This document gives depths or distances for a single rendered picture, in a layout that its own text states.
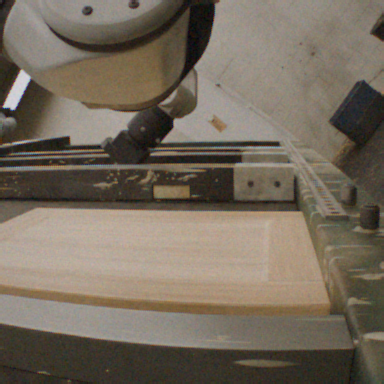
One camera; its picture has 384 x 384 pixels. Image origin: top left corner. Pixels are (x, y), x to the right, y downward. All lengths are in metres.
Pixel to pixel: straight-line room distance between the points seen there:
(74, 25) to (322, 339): 0.23
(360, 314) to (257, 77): 5.44
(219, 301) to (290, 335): 0.12
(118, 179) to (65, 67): 0.75
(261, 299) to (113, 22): 0.28
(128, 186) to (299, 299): 0.63
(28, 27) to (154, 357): 0.21
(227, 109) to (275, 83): 1.48
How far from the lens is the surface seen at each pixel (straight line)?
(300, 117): 5.69
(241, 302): 0.39
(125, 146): 1.02
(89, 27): 0.19
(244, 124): 4.32
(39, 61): 0.24
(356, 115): 4.69
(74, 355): 0.31
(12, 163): 1.44
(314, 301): 0.39
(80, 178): 1.00
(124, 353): 0.29
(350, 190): 0.64
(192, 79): 1.04
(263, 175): 0.91
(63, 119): 6.54
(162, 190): 0.94
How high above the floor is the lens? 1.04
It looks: 2 degrees up
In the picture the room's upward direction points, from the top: 53 degrees counter-clockwise
